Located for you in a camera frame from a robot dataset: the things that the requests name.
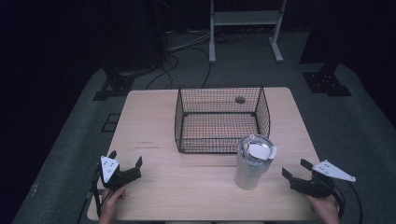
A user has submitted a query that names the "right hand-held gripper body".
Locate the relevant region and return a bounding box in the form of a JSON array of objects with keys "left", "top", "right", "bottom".
[{"left": 289, "top": 159, "right": 357, "bottom": 200}]

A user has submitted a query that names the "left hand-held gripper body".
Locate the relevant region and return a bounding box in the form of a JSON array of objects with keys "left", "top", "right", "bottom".
[{"left": 99, "top": 155, "right": 143, "bottom": 191}]

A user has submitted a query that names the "steel tumbler with clear lid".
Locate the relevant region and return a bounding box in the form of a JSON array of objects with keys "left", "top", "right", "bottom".
[{"left": 233, "top": 133, "right": 278, "bottom": 191}]

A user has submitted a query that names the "black wire basket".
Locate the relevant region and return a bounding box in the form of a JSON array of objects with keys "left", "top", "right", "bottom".
[{"left": 174, "top": 86, "right": 272, "bottom": 155}]

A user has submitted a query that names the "person's right hand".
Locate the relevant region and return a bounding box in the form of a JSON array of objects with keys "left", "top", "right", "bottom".
[{"left": 305, "top": 193, "right": 341, "bottom": 224}]

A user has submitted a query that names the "person's left hand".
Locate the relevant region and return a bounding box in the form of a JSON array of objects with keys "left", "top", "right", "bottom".
[{"left": 98, "top": 185, "right": 127, "bottom": 224}]

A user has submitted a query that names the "black stand with cross base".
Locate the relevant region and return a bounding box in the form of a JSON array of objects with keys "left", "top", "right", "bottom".
[{"left": 92, "top": 0, "right": 164, "bottom": 102}]

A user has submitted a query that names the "black stand with flat base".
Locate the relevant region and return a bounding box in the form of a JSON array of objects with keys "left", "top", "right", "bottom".
[{"left": 299, "top": 0, "right": 353, "bottom": 98}]

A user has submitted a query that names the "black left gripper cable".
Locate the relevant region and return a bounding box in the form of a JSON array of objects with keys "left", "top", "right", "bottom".
[{"left": 91, "top": 166, "right": 105, "bottom": 218}]

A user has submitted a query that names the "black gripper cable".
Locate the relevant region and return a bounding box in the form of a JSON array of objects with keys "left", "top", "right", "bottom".
[
  {"left": 91, "top": 166, "right": 105, "bottom": 218},
  {"left": 332, "top": 181, "right": 364, "bottom": 224}
]

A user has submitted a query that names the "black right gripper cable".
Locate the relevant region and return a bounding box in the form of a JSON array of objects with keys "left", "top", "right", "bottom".
[{"left": 332, "top": 181, "right": 364, "bottom": 224}]

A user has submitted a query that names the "black floor cable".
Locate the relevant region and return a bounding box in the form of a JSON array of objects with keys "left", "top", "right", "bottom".
[{"left": 145, "top": 46, "right": 213, "bottom": 91}]

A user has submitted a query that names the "white floor cable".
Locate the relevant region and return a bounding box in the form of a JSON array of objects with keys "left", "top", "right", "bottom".
[{"left": 167, "top": 28, "right": 219, "bottom": 53}]

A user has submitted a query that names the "white metal table frame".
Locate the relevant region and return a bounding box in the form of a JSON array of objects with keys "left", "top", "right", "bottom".
[{"left": 208, "top": 0, "right": 289, "bottom": 64}]

